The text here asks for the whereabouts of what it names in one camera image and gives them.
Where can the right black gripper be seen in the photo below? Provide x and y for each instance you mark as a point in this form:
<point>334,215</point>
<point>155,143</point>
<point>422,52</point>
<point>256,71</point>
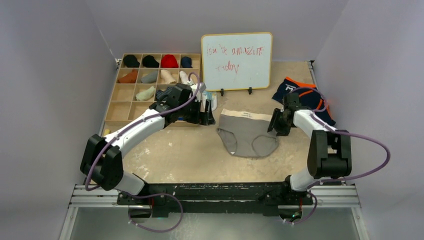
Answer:
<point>284,131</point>

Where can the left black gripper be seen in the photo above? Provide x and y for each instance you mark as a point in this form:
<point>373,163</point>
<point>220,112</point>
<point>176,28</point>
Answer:
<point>205,118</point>

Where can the grey underwear cream waistband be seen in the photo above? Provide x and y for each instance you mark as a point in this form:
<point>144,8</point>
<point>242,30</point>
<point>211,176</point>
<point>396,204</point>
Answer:
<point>245,134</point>

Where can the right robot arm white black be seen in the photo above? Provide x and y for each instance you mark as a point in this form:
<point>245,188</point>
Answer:
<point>329,154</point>

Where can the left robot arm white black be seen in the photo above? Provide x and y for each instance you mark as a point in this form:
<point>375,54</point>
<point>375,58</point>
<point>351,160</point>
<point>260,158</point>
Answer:
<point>102,161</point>

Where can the white blue whiteboard eraser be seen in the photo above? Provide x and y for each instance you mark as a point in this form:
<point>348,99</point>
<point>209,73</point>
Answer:
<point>212,96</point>

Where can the navy orange boxer briefs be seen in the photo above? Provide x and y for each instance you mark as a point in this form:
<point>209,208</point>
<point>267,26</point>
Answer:
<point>307,96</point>

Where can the white rolled garment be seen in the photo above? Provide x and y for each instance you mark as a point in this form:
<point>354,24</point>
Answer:
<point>185,79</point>

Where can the navy striped rolled garment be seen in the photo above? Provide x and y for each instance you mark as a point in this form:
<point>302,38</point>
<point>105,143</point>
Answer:
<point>162,94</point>

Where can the beige rolled garment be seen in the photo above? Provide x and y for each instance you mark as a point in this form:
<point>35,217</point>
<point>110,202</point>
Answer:
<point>167,77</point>

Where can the navy rolled garment top row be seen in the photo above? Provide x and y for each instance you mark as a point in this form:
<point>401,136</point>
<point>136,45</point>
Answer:
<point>186,62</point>

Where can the whiteboard with red writing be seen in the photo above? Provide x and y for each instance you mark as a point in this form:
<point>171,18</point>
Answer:
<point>236,61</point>

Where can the light green rolled garment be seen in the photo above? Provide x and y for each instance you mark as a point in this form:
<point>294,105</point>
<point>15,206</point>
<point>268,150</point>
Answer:
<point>146,94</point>

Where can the grey rolled garment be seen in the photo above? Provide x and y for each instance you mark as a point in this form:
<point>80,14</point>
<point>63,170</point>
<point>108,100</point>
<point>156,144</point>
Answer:
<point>150,78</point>

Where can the red rolled garment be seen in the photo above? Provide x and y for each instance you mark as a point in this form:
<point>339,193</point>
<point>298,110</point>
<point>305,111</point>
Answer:
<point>169,61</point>

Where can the wooden compartment organizer tray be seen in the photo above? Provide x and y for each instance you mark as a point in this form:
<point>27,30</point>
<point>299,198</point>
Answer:
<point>123,106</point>

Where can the black rolled garment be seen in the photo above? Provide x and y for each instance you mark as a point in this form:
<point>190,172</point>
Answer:
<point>149,61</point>
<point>130,61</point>

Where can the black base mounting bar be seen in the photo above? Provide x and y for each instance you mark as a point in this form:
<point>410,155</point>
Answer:
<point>265,198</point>

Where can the rust orange rolled garment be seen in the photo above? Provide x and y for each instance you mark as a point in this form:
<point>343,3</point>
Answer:
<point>127,76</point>

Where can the black rolled garment far left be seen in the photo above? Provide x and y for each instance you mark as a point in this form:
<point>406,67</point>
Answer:
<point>130,61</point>

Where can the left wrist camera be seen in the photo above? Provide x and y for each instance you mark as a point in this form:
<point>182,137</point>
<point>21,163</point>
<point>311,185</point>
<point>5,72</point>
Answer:
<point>197,90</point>

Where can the aluminium frame rail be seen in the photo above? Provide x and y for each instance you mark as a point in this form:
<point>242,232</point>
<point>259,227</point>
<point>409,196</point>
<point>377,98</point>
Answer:
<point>328,196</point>

